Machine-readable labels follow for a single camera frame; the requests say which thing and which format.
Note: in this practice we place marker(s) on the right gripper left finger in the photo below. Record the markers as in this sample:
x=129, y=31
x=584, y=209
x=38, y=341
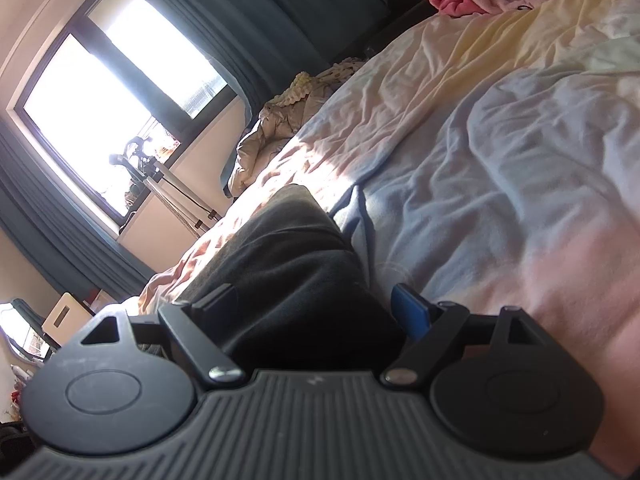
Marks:
x=184, y=323

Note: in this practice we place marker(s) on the beige quilted jacket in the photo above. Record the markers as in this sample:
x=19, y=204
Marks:
x=282, y=117

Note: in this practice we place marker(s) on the vanity mirror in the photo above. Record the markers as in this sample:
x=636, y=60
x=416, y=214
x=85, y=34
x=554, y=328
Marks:
x=23, y=327

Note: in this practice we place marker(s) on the blue curtain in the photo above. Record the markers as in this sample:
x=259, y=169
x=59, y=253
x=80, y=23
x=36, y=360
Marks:
x=258, y=46
x=70, y=249

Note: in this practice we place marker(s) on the right blue curtain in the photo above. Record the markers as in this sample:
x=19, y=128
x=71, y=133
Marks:
x=258, y=46

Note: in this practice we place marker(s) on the dark framed window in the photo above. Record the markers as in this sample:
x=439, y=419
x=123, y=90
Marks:
x=119, y=85

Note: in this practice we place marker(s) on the left blue curtain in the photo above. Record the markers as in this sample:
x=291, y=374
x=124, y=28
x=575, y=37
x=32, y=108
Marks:
x=70, y=249

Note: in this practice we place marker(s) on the white wooden chair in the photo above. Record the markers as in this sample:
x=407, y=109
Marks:
x=65, y=319

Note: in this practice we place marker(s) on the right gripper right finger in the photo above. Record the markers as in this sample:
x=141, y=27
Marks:
x=434, y=337

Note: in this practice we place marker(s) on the pastel bed sheet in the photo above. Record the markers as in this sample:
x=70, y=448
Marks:
x=491, y=161

